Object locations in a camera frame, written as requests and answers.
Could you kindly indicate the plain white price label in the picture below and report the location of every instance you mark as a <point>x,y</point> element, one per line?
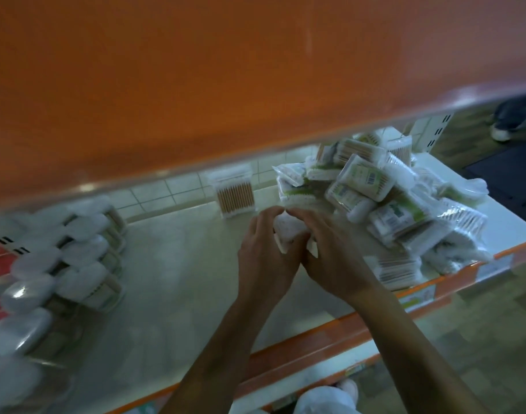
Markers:
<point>496,267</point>

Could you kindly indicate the person's right hand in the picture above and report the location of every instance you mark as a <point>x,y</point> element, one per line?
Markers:
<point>336,263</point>

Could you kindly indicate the white shelf orange rail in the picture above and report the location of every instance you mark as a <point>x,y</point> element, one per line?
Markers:
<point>181,275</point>

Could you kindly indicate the person's white garment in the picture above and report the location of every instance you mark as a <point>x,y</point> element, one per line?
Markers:
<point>323,398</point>

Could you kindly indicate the white slotted shelf post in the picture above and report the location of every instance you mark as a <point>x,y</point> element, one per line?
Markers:
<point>4,241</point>

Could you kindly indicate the white slotted end post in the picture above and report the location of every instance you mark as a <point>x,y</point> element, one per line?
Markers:
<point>433,131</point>

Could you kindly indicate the person's left hand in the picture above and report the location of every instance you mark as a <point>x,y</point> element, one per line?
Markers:
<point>263,263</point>

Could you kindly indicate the white shelf board orange rim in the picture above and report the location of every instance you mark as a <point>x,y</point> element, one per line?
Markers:
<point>202,81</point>
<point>314,366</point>

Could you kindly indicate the person's left forearm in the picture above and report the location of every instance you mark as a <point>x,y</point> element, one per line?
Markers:
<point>220,362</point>

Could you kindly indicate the pile of cotton swab packs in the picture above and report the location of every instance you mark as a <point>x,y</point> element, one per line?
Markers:
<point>396,202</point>

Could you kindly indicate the person's right forearm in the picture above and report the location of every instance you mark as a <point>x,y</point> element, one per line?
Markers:
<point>418,362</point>

